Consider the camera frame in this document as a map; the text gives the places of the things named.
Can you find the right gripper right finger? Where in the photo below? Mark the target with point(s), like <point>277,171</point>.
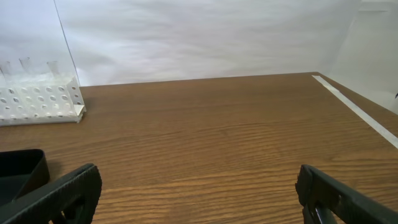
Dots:
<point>335,199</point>

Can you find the white test tube rack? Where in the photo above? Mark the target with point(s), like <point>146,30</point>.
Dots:
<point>40,99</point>

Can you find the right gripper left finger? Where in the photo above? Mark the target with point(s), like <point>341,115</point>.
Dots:
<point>62,196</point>

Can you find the black tray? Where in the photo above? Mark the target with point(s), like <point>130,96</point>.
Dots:
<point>18,168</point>

